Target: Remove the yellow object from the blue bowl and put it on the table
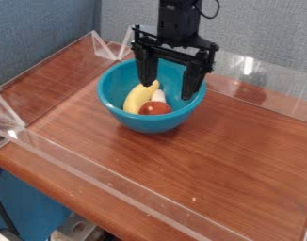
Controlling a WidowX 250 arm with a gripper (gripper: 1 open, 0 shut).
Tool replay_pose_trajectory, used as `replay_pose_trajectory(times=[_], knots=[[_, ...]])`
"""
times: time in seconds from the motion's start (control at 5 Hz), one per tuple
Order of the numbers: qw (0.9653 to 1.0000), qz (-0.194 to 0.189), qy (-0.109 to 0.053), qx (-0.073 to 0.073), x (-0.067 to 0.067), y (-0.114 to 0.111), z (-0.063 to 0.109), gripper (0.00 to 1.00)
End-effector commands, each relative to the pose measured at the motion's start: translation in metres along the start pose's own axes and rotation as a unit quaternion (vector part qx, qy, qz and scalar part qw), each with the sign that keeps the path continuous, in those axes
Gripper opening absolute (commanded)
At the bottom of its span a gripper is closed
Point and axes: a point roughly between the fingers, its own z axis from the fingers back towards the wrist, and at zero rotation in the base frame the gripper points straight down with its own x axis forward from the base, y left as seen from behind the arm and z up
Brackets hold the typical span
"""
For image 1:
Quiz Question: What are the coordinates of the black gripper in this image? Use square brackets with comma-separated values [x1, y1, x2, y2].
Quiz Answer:
[132, 0, 220, 101]

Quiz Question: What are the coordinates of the yellow toy banana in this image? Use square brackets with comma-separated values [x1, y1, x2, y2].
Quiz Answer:
[122, 80, 160, 114]

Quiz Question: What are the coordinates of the blue plastic bowl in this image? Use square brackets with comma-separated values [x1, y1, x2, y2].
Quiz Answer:
[97, 59, 206, 134]

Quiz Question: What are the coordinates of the red and white toy mushroom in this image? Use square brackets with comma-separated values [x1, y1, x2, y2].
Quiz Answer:
[138, 89, 170, 115]

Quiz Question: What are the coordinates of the clear acrylic barrier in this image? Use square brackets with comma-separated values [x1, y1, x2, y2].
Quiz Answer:
[0, 33, 307, 241]

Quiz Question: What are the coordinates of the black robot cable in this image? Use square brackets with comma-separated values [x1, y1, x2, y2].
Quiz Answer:
[192, 0, 221, 20]

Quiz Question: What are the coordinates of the grey metal bracket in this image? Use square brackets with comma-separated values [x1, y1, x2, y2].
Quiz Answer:
[49, 214, 104, 241]

